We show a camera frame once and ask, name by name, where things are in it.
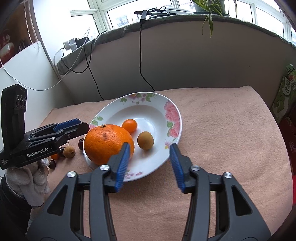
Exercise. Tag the green printed box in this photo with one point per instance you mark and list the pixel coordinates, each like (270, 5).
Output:
(285, 97)

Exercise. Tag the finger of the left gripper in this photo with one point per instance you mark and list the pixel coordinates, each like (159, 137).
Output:
(74, 132)
(66, 124)

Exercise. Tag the large orange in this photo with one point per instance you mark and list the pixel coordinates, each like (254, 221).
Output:
(104, 141)

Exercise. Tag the dark cherry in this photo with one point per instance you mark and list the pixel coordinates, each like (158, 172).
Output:
(80, 144)
(52, 164)
(61, 152)

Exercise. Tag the black device on sill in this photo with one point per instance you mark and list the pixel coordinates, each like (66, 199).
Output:
(166, 11)

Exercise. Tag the left gloved hand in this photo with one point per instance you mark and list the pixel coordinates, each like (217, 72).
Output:
(30, 182)

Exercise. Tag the tiny orange kumquat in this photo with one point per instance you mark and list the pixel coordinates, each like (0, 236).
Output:
(130, 125)

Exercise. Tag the white floral plate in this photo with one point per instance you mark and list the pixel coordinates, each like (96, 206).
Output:
(154, 113)

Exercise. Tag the small mandarin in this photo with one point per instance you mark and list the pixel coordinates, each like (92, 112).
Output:
(55, 157)

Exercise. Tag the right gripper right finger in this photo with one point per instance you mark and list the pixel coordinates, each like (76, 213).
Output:
(220, 209)

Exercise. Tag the brown longan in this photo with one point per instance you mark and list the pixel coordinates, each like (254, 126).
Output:
(145, 140)
(69, 152)

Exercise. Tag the potted spider plant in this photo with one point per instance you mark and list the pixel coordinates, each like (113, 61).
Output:
(209, 9)

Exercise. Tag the white power strip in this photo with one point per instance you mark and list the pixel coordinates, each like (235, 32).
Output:
(70, 45)

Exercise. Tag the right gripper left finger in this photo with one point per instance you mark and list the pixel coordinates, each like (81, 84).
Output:
(79, 208)

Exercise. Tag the dark green sill cloth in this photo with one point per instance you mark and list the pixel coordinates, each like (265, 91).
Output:
(72, 60)

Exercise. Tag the brown longan in plate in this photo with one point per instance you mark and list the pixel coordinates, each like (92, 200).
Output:
(145, 140)

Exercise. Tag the pink towel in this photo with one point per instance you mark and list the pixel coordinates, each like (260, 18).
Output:
(224, 130)

